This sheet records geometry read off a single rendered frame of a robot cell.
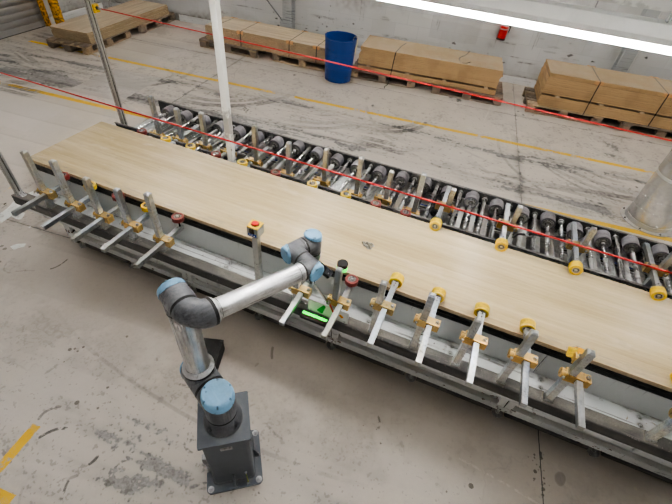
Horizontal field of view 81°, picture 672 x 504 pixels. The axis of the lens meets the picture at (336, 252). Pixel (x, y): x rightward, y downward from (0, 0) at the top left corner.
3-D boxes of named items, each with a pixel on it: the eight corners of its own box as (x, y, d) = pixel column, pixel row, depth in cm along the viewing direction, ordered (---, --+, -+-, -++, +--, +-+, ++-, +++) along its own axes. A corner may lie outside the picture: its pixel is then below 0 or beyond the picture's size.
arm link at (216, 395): (215, 432, 186) (210, 415, 174) (197, 404, 195) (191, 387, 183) (243, 411, 194) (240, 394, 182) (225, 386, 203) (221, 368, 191)
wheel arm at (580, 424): (582, 431, 178) (585, 428, 175) (575, 428, 178) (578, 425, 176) (579, 364, 203) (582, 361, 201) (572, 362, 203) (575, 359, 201)
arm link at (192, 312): (185, 325, 138) (328, 261, 179) (169, 303, 145) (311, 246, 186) (186, 346, 145) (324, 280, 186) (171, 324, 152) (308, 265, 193)
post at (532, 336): (501, 386, 219) (539, 335, 186) (495, 383, 219) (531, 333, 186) (502, 380, 221) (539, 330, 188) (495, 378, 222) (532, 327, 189)
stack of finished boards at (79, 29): (169, 13, 862) (167, 4, 850) (91, 44, 690) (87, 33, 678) (137, 8, 873) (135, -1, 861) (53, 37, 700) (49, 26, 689)
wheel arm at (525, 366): (525, 408, 183) (528, 405, 181) (517, 405, 184) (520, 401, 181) (530, 327, 218) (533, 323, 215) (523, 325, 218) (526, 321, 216)
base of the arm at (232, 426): (243, 433, 196) (242, 425, 190) (203, 441, 192) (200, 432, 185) (241, 397, 210) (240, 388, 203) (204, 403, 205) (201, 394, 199)
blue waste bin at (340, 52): (349, 87, 683) (354, 41, 633) (317, 81, 692) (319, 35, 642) (357, 76, 725) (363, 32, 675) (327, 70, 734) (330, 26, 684)
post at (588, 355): (548, 404, 213) (596, 355, 180) (542, 401, 214) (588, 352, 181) (549, 398, 215) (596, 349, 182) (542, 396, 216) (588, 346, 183)
